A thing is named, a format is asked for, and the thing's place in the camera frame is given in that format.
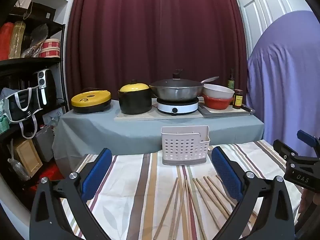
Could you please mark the black shelf rack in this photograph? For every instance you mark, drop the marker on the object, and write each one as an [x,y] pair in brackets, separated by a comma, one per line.
[30,60]

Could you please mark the grey bag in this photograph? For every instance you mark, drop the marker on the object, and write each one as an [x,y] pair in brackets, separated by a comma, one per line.
[43,142]

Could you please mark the steel wok with black lid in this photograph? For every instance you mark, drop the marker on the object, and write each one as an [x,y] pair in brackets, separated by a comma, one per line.
[175,92]

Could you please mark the purple cloth cover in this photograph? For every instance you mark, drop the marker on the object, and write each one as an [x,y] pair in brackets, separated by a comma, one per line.
[282,80]

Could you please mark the red bowl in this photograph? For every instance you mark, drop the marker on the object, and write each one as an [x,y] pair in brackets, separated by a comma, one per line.
[217,103]

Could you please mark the white perforated plastic utensil holder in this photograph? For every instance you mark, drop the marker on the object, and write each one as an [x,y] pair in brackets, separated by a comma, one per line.
[185,147]

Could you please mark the person's right hand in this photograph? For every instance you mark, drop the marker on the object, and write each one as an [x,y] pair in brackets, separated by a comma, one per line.
[307,200]

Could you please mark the gold packet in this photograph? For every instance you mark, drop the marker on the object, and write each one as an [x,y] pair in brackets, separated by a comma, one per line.
[16,40]

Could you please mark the white printed box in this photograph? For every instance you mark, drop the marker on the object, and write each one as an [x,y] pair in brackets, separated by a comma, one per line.
[53,116]

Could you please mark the white panel door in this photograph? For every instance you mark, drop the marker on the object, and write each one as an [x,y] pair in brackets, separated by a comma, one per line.
[265,2]

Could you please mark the clear plastic bags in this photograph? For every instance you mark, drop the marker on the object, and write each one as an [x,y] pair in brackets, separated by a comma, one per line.
[37,33]

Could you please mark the maroon curtain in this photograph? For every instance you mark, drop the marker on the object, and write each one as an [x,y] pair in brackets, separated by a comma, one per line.
[150,30]

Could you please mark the red striped round box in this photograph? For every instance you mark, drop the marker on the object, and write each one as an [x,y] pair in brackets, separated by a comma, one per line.
[50,47]

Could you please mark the pile of wooden chopsticks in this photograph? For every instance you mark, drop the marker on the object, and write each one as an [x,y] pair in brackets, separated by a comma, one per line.
[186,185]

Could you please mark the striped tablecloth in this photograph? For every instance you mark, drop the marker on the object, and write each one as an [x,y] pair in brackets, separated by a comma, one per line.
[135,192]

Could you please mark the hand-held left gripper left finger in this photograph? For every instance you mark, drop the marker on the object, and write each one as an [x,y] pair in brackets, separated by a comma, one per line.
[97,172]

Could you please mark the black air fryer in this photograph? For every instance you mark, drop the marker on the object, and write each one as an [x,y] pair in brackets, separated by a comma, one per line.
[50,87]

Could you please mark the dark glass bottle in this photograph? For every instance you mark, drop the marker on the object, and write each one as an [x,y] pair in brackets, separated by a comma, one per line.
[231,82]

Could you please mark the green packet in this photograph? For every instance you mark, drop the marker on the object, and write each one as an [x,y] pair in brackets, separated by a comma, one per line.
[3,122]

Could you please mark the yellow-lid electric griddle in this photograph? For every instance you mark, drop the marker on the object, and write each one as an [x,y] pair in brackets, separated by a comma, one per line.
[90,97]

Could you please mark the white induction cooker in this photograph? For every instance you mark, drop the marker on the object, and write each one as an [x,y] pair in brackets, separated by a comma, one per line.
[175,108]

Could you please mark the wooden box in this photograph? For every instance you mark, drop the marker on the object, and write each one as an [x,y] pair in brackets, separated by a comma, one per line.
[25,157]

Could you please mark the jar with red lid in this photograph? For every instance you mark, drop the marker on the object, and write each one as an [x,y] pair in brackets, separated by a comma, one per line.
[237,101]

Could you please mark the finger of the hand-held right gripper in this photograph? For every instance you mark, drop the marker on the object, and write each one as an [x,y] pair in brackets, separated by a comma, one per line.
[283,148]
[305,135]

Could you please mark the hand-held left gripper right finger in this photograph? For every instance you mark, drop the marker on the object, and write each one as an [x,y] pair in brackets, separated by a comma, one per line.
[227,172]

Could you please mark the grey tray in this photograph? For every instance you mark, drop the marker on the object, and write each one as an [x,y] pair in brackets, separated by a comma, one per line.
[225,112]

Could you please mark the white bowl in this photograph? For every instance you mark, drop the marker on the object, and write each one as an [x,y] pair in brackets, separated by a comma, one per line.
[217,91]

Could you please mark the black pot with yellow lid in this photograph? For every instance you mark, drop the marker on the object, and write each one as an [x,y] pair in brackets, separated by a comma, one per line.
[135,102]

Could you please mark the red bag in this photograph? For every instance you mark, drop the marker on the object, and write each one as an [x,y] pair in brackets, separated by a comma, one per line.
[5,42]

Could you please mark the red bundle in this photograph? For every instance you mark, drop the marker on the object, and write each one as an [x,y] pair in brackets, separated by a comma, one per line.
[50,172]

